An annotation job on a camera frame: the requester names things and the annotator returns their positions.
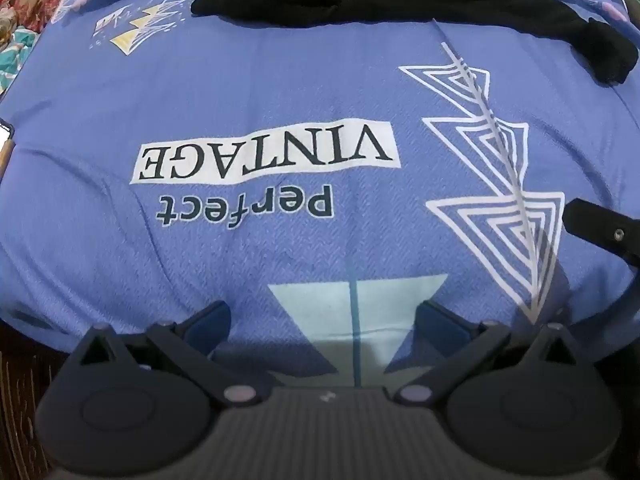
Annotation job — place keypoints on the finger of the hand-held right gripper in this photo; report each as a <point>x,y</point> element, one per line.
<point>595,225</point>

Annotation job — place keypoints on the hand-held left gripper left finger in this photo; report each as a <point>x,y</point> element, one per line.
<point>216,321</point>

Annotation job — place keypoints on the smartphone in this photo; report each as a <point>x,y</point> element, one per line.
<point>5,135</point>

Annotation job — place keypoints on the teal patterned cloth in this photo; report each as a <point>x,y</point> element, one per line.
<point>15,55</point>

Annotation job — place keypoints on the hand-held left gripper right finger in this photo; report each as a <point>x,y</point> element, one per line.
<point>436,321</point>

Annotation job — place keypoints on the blue printed bedsheet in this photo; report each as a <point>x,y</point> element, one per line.
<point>250,85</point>

